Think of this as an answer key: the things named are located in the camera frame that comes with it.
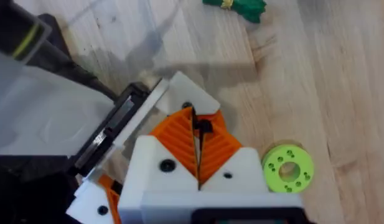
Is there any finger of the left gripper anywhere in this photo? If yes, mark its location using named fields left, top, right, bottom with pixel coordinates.
left=65, top=174, right=123, bottom=224
left=156, top=71, right=221, bottom=117

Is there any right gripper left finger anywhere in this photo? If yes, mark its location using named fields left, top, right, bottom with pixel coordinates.
left=118, top=107, right=200, bottom=224

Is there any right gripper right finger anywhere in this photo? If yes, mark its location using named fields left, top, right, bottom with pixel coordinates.
left=194, top=110, right=271, bottom=192

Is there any green toy vegetable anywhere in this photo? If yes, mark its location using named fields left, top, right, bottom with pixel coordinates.
left=202, top=0, right=268, bottom=24

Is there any green disc with holes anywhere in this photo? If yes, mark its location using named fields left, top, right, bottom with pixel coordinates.
left=261, top=140, right=316, bottom=194

